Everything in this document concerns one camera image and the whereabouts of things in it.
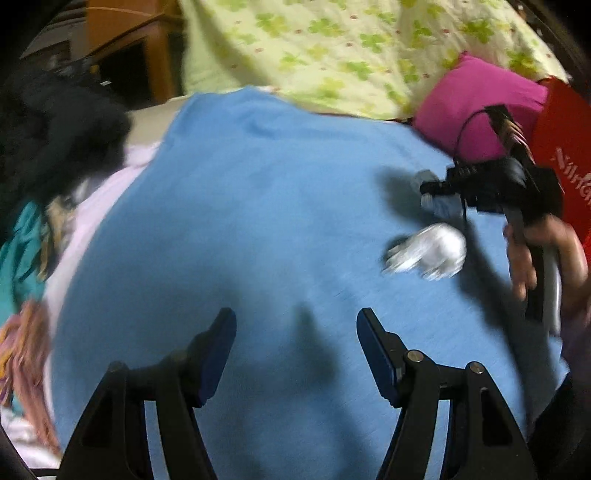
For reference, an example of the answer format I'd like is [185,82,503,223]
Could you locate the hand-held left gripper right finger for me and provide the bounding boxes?
[356,307,539,480]

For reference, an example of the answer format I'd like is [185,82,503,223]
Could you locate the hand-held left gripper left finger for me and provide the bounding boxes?
[58,307,238,480]

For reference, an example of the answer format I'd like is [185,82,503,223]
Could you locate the white tissue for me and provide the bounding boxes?
[382,223,468,281]

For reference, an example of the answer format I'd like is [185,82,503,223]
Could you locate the person's right hand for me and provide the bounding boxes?
[503,215,591,311]

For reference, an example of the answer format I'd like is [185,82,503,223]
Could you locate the red paper shopping bag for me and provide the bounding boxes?
[529,78,591,273]

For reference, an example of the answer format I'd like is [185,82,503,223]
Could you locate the pink pillow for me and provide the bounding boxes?
[412,52,551,160]

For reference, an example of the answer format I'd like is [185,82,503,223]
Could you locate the blue blanket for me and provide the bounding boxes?
[48,87,571,480]

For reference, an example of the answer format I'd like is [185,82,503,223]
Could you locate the pile of mixed clothes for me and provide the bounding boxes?
[0,143,162,472]

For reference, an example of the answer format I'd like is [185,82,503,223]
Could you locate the pink and yellow cloth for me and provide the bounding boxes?
[0,300,61,455]

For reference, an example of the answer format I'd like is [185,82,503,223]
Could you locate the green floral quilt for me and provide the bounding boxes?
[178,0,568,121]

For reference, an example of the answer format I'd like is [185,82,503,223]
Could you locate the teal cloth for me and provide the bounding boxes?
[0,200,49,310]

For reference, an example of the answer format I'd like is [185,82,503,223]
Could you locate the dark cloth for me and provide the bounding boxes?
[0,65,132,241]

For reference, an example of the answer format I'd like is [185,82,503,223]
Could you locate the wooden cabinet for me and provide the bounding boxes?
[85,0,185,104]

